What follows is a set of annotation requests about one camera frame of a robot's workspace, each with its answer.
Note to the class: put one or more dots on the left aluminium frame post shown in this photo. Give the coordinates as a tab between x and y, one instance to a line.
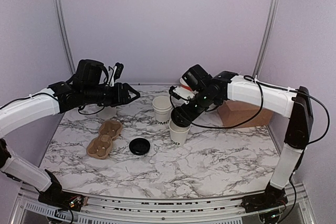
64	36

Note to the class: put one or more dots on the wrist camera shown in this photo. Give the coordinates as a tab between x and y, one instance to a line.
114	73
181	93

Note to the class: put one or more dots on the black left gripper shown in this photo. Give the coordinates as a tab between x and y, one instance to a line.
119	98

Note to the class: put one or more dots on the white container with sachets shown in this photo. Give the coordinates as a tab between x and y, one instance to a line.
107	113

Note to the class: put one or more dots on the white paper cup with print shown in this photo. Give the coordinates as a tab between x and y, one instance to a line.
178	135

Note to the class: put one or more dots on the stack of white paper cups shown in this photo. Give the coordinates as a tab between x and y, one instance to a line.
162	109

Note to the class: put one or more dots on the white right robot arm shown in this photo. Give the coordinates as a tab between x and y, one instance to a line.
292	104

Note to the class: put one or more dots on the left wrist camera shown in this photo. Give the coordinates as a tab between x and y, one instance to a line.
114	73

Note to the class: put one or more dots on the right aluminium frame post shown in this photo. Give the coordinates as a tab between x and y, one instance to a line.
271	17

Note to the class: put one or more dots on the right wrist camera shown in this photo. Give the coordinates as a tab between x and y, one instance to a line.
181	93

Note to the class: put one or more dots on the aluminium frame post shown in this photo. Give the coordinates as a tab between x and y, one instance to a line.
271	17
64	36

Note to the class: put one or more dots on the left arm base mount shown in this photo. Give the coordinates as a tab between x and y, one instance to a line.
55	196

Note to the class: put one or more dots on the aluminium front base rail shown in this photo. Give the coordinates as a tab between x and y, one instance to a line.
108	209

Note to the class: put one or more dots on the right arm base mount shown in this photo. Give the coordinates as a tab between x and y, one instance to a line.
263	201

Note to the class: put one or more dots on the brown cardboard cup carrier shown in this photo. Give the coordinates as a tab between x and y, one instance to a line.
101	146

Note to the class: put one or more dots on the brown paper takeout bag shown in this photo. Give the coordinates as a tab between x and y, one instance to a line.
234	112

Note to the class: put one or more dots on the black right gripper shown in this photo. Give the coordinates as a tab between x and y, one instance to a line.
184	113

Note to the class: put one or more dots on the orange white ceramic bowl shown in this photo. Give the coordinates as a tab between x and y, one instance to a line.
185	85

